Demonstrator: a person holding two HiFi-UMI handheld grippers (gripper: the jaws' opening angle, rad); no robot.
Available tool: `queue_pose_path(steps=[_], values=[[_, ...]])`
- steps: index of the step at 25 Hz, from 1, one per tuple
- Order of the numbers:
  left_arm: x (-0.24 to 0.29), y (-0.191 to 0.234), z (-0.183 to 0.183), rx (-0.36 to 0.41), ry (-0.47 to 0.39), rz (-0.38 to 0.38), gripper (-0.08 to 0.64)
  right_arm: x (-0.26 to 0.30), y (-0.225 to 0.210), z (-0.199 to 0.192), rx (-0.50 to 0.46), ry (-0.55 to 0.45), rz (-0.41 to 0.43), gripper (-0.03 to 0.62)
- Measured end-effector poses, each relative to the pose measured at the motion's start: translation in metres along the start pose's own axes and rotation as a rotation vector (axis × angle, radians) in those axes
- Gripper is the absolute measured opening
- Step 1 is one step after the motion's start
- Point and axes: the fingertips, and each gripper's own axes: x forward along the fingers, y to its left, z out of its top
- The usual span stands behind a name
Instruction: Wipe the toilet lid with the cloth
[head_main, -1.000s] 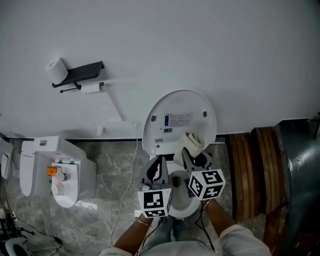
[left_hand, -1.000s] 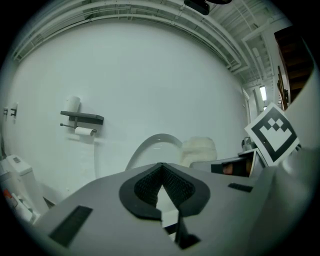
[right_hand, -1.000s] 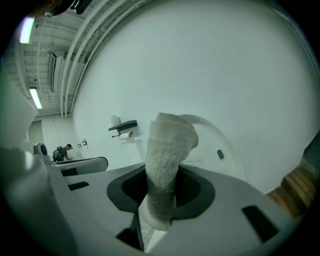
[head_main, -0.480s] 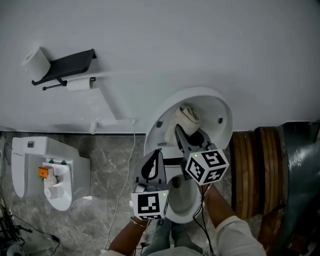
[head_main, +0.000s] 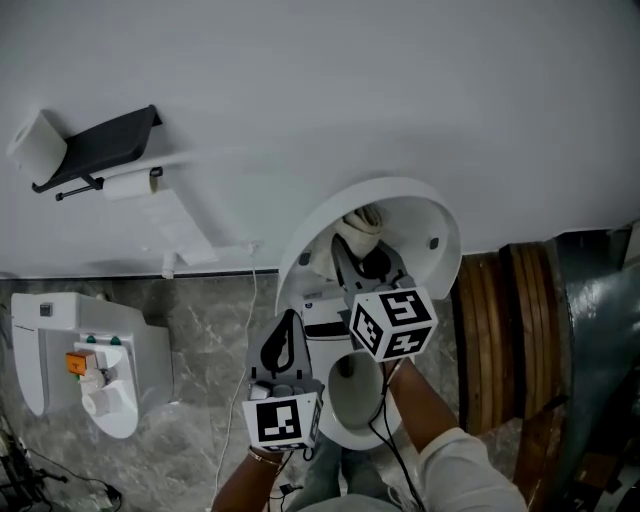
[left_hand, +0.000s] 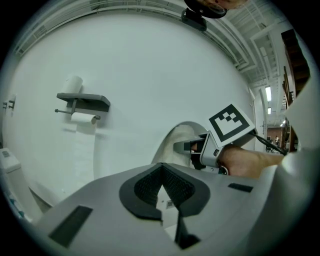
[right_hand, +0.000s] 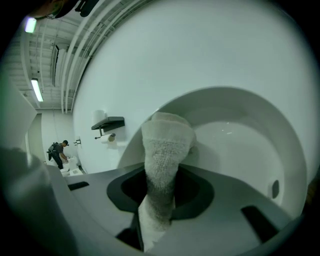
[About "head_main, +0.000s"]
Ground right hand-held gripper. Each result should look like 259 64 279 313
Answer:
330 233 439 364

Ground orange box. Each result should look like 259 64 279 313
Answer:
65 350 99 375

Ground black floor cable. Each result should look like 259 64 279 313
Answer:
19 447 124 507

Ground black wall shelf paper holder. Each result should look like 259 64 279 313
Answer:
32 103 164 202

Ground person's right forearm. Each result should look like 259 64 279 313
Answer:
387 357 464 454

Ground curved wooden base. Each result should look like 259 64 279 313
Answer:
514 394 571 512

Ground person's left forearm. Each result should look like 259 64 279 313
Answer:
210 447 294 512

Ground black tripod stand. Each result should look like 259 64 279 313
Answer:
0 414 71 512

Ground white square tank toilet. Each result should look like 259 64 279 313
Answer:
10 292 175 440

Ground gold bracelet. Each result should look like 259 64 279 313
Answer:
247 446 282 467

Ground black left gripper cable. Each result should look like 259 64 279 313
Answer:
269 446 316 501

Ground person's legs in jeans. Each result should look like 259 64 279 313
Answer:
289 434 401 506

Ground dark green metal tank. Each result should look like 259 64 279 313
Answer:
544 219 640 512

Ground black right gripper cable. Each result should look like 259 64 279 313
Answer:
368 359 426 512

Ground hanging toilet paper roll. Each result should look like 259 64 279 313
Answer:
102 168 220 267

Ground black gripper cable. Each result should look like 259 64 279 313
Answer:
368 359 426 512
269 446 316 501

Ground person's white shirt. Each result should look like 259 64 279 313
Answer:
294 426 529 512

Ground curved wooden planks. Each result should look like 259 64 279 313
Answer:
452 242 571 436

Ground white power cable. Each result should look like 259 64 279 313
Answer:
213 249 261 496

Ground white cleaning cloth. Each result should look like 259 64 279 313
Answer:
312 207 390 281

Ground white toilet lid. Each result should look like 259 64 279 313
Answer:
274 176 462 321

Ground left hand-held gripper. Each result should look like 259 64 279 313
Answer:
241 308 326 452

